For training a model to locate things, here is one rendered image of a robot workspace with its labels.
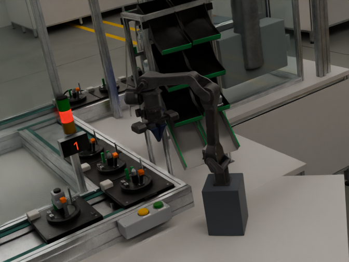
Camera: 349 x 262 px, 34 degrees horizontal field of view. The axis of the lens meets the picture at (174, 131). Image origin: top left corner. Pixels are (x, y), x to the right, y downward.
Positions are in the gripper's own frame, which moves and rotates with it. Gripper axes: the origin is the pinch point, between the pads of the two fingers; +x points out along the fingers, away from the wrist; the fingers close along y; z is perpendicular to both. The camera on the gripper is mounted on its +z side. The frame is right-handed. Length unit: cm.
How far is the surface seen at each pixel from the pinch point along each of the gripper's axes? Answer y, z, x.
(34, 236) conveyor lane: 52, 24, 34
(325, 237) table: -34, -53, 40
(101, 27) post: -39, 127, -19
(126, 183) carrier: 9.7, 18.1, 24.9
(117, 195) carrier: 15.0, 18.0, 28.4
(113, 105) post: -36, 127, 30
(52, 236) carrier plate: 48, 9, 28
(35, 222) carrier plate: 50, 25, 28
